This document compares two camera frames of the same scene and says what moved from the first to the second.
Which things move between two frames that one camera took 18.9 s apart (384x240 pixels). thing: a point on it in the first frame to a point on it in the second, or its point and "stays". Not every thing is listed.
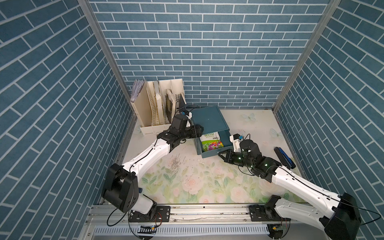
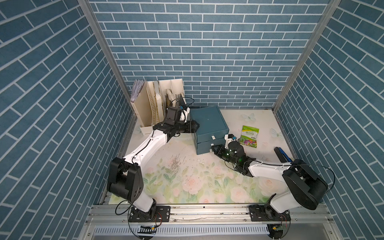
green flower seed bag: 211,142 to 249,136
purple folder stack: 137,88 stays
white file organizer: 156,103 stays
